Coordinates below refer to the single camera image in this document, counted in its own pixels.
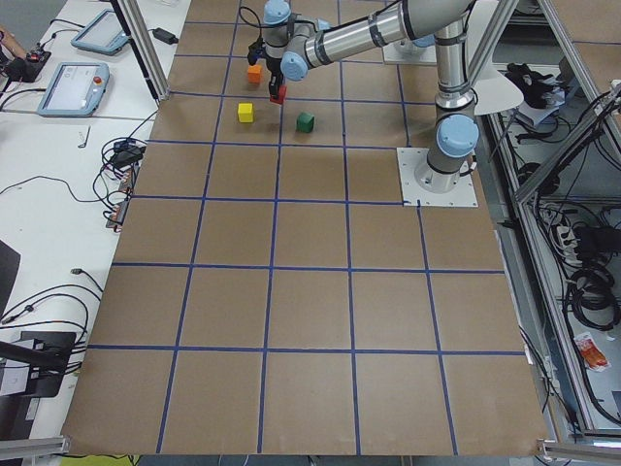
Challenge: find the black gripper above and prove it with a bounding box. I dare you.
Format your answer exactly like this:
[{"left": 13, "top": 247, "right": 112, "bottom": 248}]
[{"left": 265, "top": 55, "right": 284, "bottom": 101}]

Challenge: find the red block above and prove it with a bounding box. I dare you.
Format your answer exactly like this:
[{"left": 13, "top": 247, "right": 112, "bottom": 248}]
[{"left": 270, "top": 85, "right": 287, "bottom": 105}]

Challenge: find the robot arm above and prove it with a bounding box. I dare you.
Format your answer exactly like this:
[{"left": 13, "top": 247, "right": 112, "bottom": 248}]
[
  {"left": 393, "top": 34, "right": 435, "bottom": 55},
  {"left": 248, "top": 1, "right": 479, "bottom": 176}
]

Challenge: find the orange block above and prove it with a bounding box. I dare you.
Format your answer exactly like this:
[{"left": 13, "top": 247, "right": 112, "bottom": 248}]
[{"left": 246, "top": 64, "right": 263, "bottom": 84}]

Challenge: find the yellow block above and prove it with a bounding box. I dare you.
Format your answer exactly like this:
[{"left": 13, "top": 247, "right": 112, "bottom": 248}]
[{"left": 237, "top": 102, "right": 254, "bottom": 123}]

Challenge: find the green block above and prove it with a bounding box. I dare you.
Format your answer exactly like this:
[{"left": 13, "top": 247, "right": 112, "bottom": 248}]
[{"left": 296, "top": 112, "right": 315, "bottom": 134}]

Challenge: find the black power adapter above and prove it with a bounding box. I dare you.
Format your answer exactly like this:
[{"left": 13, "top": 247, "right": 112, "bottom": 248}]
[{"left": 151, "top": 27, "right": 179, "bottom": 45}]

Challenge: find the far teach pendant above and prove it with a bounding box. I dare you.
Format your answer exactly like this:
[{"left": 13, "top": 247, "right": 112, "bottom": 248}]
[{"left": 71, "top": 9, "right": 128, "bottom": 56}]

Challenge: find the teach pendant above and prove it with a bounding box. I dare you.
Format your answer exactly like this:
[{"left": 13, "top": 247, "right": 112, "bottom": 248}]
[
  {"left": 36, "top": 62, "right": 110, "bottom": 117},
  {"left": 71, "top": 9, "right": 128, "bottom": 56}
]

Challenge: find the hex key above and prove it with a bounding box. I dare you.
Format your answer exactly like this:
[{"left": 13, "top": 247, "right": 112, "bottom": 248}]
[{"left": 77, "top": 125, "right": 91, "bottom": 149}]

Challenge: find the near teach pendant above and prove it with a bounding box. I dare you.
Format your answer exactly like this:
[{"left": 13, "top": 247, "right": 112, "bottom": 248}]
[{"left": 36, "top": 62, "right": 110, "bottom": 117}]

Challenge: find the white chair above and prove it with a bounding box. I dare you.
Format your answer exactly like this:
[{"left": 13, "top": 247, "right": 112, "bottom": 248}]
[{"left": 472, "top": 59, "right": 524, "bottom": 117}]

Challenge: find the red snack packet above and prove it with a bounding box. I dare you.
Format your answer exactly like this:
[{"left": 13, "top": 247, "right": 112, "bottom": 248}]
[{"left": 573, "top": 332, "right": 609, "bottom": 372}]

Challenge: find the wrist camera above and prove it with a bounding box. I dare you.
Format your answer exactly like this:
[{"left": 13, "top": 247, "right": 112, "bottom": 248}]
[{"left": 246, "top": 38, "right": 264, "bottom": 66}]

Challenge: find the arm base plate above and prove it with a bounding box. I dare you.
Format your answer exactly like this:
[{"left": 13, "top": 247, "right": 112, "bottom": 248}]
[
  {"left": 396, "top": 148, "right": 478, "bottom": 208},
  {"left": 382, "top": 41, "right": 437, "bottom": 66}
]

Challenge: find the aluminium frame post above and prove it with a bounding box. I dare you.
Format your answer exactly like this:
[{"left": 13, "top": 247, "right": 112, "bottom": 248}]
[{"left": 111, "top": 0, "right": 170, "bottom": 102}]

